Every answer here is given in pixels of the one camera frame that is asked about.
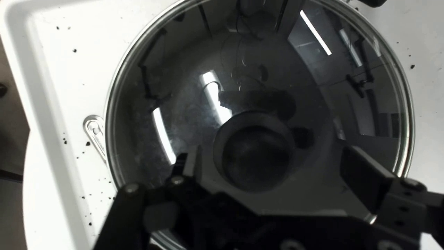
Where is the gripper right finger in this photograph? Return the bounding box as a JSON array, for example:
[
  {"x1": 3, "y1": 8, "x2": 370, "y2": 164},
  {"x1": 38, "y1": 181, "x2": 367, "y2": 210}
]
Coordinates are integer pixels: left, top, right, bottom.
[{"x1": 339, "y1": 146, "x2": 444, "y2": 250}]

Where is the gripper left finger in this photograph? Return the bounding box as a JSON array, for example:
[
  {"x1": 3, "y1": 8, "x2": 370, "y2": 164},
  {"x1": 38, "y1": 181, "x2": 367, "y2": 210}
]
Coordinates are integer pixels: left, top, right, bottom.
[{"x1": 92, "y1": 145, "x2": 258, "y2": 250}]

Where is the black pot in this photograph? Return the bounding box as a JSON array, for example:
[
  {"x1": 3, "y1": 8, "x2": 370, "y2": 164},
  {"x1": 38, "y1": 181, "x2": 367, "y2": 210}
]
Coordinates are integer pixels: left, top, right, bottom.
[{"x1": 83, "y1": 0, "x2": 416, "y2": 250}]

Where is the white tray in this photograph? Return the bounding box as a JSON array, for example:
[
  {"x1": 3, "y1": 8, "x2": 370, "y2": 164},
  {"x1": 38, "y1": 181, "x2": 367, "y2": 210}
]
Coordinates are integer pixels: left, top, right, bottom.
[{"x1": 0, "y1": 0, "x2": 444, "y2": 250}]

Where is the glass lid with black knob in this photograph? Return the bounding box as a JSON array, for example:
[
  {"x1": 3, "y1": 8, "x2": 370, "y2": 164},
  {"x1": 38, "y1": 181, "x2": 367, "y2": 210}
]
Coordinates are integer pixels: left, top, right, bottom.
[{"x1": 104, "y1": 0, "x2": 416, "y2": 250}]

